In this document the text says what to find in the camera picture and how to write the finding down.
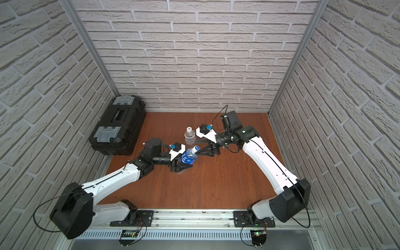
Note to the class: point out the clear bottle blue label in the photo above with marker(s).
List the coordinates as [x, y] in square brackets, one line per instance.
[188, 157]

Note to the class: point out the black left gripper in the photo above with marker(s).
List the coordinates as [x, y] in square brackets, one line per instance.
[174, 161]

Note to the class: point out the black plastic toolbox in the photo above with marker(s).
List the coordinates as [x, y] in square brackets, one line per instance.
[118, 129]

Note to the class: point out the clear labelled bottle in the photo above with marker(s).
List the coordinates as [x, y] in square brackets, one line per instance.
[190, 136]

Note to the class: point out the blue white bottle cap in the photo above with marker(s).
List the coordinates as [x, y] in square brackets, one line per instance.
[195, 149]

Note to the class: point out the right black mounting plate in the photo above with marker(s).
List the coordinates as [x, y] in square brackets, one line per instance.
[245, 218]

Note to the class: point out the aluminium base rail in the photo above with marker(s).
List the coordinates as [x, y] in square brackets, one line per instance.
[199, 224]

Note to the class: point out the left controller circuit board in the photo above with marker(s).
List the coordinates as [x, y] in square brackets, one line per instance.
[128, 237]

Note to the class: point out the right controller circuit board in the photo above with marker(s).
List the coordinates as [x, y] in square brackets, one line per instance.
[258, 238]

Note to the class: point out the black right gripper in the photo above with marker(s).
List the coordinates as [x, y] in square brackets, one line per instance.
[211, 151]

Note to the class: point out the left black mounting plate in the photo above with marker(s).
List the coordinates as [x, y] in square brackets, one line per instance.
[135, 217]

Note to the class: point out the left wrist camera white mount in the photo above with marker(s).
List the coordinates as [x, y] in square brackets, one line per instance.
[176, 150]

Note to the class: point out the left corner aluminium profile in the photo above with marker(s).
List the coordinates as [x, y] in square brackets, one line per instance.
[89, 44]

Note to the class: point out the controller circuit board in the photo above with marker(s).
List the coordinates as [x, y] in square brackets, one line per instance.
[128, 237]
[258, 238]

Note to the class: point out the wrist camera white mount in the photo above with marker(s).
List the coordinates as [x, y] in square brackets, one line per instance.
[176, 150]
[205, 133]

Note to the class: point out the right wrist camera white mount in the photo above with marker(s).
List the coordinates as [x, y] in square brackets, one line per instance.
[205, 133]

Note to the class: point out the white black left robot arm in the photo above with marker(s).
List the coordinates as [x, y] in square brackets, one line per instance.
[78, 208]

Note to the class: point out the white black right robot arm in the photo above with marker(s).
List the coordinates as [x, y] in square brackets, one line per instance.
[292, 193]

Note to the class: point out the corner aluminium profile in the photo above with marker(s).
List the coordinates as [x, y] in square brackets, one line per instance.
[89, 44]
[320, 8]

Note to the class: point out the black mounting plate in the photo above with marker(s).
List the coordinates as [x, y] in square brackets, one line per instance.
[245, 218]
[135, 217]

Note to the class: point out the right corner aluminium profile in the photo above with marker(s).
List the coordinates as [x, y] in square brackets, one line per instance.
[320, 8]

